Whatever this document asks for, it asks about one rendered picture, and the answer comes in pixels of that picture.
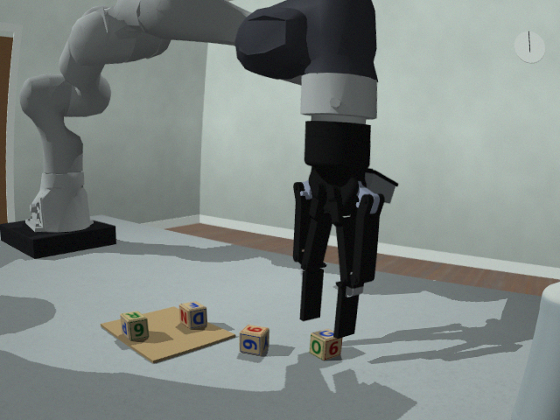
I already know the tan flat mat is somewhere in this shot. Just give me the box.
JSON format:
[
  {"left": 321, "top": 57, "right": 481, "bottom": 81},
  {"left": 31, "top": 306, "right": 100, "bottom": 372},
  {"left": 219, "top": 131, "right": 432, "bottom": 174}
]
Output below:
[{"left": 101, "top": 306, "right": 235, "bottom": 363}]

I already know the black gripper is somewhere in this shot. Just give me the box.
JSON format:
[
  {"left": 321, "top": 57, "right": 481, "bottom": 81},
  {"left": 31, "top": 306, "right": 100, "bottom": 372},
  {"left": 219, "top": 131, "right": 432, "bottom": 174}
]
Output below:
[{"left": 293, "top": 121, "right": 385, "bottom": 339}]

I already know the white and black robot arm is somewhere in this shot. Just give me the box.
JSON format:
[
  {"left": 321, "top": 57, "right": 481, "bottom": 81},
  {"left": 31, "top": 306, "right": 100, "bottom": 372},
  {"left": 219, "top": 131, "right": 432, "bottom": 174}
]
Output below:
[{"left": 19, "top": 0, "right": 378, "bottom": 233}]

